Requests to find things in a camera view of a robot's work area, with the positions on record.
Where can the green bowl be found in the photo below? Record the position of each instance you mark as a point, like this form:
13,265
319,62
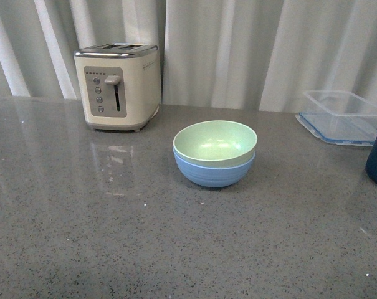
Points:
216,143

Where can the blue-rimmed container lid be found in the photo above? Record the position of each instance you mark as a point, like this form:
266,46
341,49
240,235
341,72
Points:
339,130

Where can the clear plastic container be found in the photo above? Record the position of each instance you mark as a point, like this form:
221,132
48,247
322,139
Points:
339,103

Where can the cream two-slot toaster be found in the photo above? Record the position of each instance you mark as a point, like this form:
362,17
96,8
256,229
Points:
120,85

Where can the blue bowl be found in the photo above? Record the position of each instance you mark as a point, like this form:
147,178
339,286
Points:
212,177

